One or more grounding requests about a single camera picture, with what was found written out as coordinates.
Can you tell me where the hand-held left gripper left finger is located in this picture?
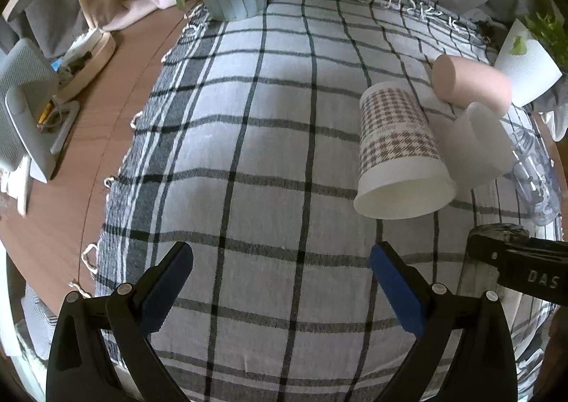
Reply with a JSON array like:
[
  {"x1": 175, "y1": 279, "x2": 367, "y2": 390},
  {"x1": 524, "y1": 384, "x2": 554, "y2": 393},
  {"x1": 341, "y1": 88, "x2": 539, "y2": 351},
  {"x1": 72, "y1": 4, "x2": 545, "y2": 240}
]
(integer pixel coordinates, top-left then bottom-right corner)
[{"x1": 46, "y1": 241, "x2": 194, "y2": 402}]

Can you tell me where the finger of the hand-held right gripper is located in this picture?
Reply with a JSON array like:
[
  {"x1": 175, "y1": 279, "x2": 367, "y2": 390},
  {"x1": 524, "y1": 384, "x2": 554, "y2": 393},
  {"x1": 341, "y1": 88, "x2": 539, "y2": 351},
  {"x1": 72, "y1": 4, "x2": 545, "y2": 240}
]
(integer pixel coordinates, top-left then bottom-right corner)
[{"x1": 468, "y1": 224, "x2": 531, "y2": 272}]

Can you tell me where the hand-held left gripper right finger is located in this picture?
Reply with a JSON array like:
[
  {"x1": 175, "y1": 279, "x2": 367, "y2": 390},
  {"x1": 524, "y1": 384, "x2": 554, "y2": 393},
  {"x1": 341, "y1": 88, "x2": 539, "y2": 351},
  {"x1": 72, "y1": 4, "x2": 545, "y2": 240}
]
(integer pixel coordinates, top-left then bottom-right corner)
[{"x1": 370, "y1": 241, "x2": 518, "y2": 402}]

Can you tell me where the houndstooth paper cup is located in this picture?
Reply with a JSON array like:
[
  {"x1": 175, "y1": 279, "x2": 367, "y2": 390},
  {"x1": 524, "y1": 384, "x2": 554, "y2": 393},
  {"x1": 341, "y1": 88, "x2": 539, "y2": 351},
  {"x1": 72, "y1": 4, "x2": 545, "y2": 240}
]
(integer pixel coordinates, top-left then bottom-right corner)
[{"x1": 354, "y1": 81, "x2": 458, "y2": 220}]

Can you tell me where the white translucent cup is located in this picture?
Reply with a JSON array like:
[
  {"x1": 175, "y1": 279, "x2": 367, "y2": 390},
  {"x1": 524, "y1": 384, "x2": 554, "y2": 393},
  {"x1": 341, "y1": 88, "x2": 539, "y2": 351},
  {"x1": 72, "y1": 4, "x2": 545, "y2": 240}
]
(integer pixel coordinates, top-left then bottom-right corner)
[{"x1": 432, "y1": 101, "x2": 515, "y2": 190}]

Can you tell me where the pink cup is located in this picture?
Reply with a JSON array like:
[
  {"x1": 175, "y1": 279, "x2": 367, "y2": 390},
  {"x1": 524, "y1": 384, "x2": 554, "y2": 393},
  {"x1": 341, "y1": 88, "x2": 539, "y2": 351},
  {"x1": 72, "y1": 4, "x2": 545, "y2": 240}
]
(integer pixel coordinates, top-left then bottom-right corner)
[{"x1": 432, "y1": 54, "x2": 513, "y2": 118}]

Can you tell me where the clear plastic bottle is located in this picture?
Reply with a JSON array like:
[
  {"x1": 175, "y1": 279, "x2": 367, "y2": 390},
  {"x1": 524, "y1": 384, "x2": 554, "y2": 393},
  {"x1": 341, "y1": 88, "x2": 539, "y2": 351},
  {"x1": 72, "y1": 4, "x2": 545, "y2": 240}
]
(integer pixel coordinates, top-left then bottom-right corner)
[{"x1": 508, "y1": 127, "x2": 562, "y2": 226}]

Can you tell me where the striped grey towel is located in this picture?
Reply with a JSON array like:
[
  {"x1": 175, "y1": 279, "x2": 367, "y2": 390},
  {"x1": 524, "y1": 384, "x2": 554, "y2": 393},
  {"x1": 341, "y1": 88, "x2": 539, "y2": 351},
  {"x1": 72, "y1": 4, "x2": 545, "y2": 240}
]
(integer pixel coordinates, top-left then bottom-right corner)
[{"x1": 20, "y1": 282, "x2": 60, "y2": 360}]

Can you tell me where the plaid grey cloth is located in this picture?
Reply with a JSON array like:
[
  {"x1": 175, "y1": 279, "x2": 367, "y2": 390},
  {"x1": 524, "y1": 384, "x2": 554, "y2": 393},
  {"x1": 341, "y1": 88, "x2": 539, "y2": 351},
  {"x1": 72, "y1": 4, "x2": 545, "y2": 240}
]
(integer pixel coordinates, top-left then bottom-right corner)
[{"x1": 69, "y1": 0, "x2": 564, "y2": 402}]

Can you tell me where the white plant pot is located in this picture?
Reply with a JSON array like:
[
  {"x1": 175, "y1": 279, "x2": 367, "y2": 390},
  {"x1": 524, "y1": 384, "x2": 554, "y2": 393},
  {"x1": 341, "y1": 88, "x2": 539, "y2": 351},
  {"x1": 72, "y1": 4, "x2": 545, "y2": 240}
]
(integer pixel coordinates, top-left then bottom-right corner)
[{"x1": 493, "y1": 19, "x2": 563, "y2": 107}]

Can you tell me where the green plant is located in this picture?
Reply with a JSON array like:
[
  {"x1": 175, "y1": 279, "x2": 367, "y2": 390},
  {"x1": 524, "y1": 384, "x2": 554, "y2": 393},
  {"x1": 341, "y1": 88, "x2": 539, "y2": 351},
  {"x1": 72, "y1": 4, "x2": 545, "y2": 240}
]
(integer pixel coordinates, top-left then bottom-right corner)
[{"x1": 510, "y1": 11, "x2": 568, "y2": 71}]

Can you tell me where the round wooden tray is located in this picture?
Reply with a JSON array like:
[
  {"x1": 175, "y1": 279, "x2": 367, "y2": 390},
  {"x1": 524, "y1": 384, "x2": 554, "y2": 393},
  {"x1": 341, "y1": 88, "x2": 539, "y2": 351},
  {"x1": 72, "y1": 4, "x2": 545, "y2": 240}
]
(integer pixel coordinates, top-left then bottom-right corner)
[{"x1": 55, "y1": 27, "x2": 117, "y2": 103}]

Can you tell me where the grey desk device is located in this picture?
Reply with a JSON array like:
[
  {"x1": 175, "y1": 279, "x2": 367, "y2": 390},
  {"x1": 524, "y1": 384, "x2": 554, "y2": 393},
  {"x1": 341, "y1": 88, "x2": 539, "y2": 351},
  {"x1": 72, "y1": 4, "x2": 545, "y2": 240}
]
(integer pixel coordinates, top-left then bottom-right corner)
[{"x1": 0, "y1": 38, "x2": 61, "y2": 184}]

